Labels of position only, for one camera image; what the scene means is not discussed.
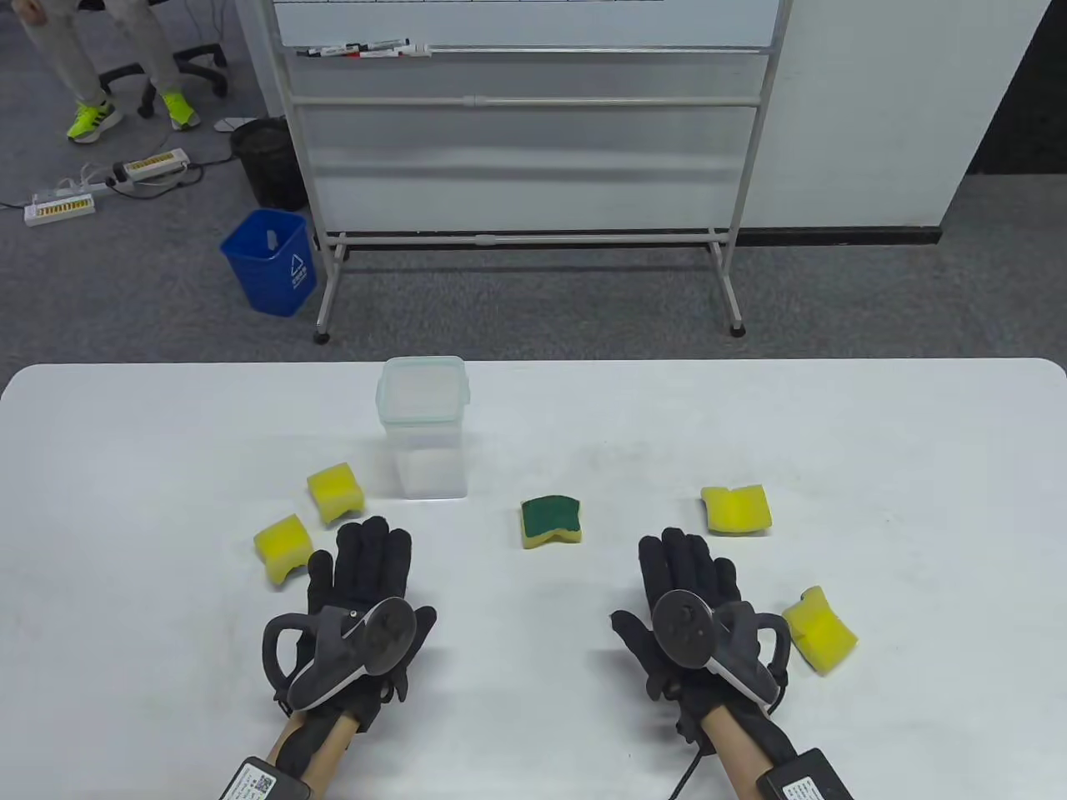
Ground black office chair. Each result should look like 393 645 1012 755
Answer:
98 42 228 118

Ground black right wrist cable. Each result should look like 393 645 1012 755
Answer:
667 754 705 800

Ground black wrist box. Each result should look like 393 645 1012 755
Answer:
755 748 855 800
218 757 313 800

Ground person's left forearm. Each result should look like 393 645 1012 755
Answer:
271 708 368 793

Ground person's right forearm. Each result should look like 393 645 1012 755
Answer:
700 700 801 800

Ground black left hand controller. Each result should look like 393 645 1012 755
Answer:
263 598 418 711

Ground person's left hand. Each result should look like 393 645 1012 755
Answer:
307 516 438 728

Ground whiteboard on metal stand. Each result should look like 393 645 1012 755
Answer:
268 0 794 345

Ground black hand controller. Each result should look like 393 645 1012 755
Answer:
263 598 418 711
651 590 791 713

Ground white power strip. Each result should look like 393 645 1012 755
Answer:
113 148 191 183
23 192 97 227

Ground clear plastic airtight container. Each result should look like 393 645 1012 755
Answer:
380 392 469 501

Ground black right hand controller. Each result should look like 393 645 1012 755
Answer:
651 590 791 713

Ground clear plastic container lid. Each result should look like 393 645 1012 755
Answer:
376 357 470 428

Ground blue plastic bin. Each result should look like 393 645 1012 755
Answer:
219 208 318 318

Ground black mesh wastebasket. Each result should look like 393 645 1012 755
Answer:
230 117 309 211

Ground yellow green sponge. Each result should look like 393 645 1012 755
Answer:
307 463 368 526
700 484 774 536
521 495 583 551
253 514 314 589
781 586 859 676

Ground person's right hand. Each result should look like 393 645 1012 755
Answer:
610 527 789 747

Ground black left wrist box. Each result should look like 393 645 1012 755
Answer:
218 757 313 800

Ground white power strips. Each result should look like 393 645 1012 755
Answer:
107 154 237 201

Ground black right wrist box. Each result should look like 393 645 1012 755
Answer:
755 748 855 800

